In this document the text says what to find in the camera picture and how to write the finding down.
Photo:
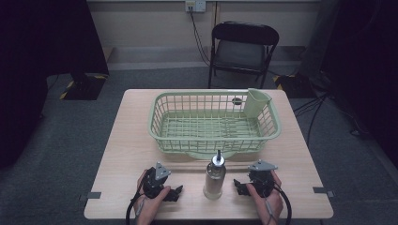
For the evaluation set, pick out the white wall socket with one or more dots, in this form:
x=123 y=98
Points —
x=195 y=5

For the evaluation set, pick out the green drain tray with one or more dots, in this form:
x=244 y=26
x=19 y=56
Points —
x=209 y=155

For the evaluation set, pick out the black folding chair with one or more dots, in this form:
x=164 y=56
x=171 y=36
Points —
x=242 y=53

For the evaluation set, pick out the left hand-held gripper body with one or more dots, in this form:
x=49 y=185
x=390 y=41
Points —
x=152 y=182

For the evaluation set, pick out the green plastic dish basket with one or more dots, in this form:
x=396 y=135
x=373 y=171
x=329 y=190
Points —
x=206 y=125

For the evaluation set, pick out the person's left hand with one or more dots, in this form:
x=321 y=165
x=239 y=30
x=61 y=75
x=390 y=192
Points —
x=150 y=206

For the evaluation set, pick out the person's right hand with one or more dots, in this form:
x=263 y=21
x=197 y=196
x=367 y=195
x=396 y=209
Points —
x=269 y=204

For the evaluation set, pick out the black table grommet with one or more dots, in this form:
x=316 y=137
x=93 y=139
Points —
x=237 y=101

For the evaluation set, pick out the grey tape strip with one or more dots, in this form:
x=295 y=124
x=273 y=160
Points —
x=93 y=195
x=322 y=190

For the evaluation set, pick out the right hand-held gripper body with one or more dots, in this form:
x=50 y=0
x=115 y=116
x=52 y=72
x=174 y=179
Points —
x=262 y=178

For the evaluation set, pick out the green plastic utensil cup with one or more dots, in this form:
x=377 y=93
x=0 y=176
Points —
x=255 y=104

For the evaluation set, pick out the black stand base striped tape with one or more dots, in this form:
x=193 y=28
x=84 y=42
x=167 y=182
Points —
x=83 y=87
x=295 y=86

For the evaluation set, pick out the dark curtain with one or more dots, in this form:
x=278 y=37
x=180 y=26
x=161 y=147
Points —
x=366 y=62
x=40 y=72

